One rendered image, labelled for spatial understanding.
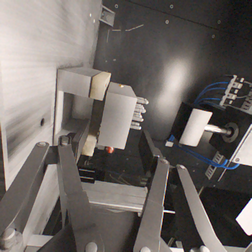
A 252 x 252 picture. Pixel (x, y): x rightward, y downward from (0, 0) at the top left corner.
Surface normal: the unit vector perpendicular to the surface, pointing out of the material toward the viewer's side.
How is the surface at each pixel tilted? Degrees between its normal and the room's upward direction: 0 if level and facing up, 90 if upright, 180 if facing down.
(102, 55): 90
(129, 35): 90
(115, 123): 90
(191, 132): 90
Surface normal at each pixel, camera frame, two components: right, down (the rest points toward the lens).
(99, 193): 0.23, -0.90
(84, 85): 0.04, 0.39
